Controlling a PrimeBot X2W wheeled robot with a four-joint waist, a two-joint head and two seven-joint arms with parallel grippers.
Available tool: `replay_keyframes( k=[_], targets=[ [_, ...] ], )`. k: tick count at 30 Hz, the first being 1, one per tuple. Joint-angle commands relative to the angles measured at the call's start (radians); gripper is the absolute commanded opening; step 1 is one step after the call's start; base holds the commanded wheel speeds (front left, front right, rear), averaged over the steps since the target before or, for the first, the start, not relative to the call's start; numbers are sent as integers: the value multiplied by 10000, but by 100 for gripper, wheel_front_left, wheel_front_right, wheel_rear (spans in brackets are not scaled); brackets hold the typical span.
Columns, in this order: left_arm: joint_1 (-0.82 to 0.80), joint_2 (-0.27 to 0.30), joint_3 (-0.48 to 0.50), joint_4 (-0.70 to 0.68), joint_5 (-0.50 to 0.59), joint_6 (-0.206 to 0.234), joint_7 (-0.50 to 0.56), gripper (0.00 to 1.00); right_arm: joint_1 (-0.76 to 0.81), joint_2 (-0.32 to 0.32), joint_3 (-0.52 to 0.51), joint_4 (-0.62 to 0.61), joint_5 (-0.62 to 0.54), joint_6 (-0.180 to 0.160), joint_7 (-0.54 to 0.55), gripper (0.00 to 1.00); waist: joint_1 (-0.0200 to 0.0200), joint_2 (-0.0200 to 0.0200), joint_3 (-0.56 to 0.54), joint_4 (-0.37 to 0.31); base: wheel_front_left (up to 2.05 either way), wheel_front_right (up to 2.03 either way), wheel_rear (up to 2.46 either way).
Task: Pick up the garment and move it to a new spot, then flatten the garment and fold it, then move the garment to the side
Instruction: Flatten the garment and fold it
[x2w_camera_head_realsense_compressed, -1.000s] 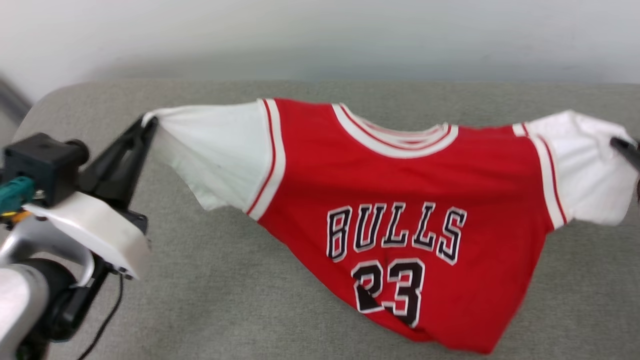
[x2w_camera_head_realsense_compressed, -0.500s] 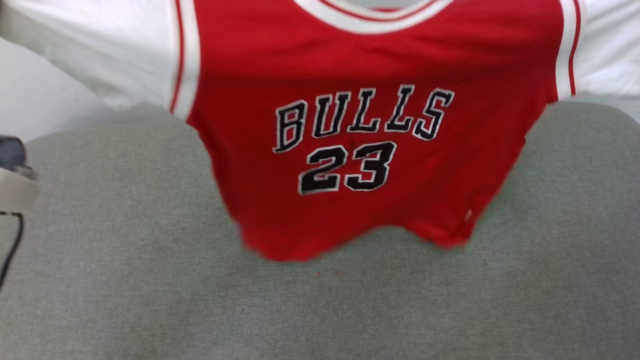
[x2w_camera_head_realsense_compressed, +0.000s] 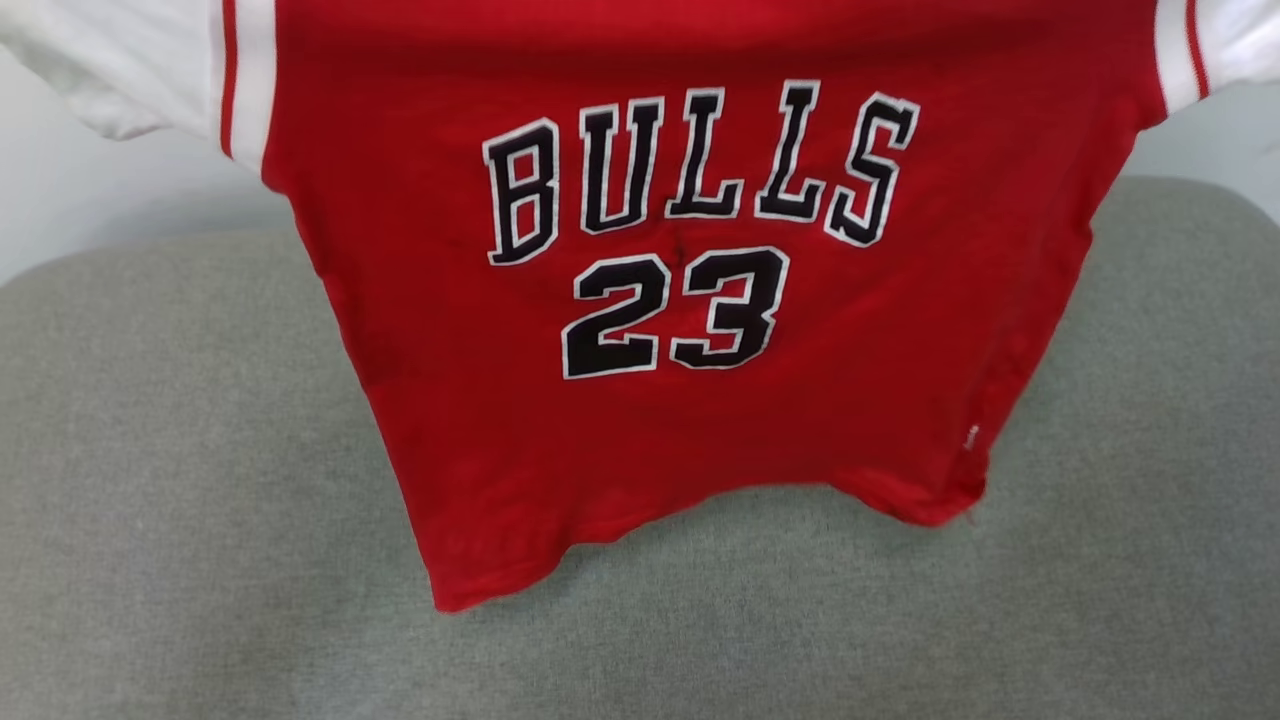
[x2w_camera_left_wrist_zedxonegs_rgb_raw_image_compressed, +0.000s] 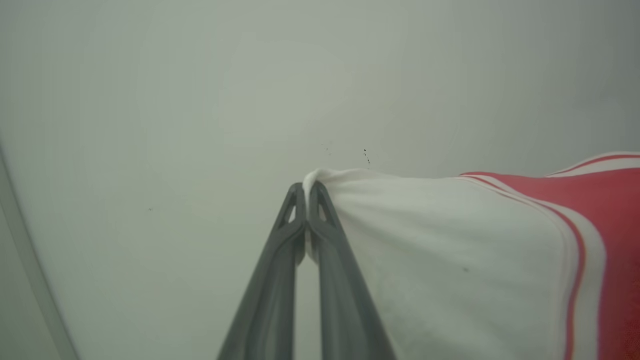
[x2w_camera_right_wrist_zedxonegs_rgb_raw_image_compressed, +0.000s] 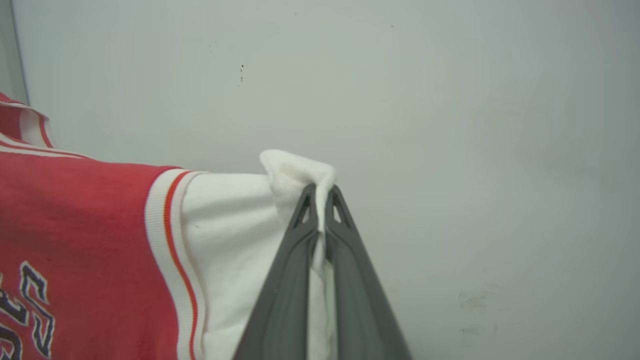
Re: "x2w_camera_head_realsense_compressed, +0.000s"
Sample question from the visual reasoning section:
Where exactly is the red Bulls 23 jersey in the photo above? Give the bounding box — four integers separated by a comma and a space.
0, 0, 1280, 614

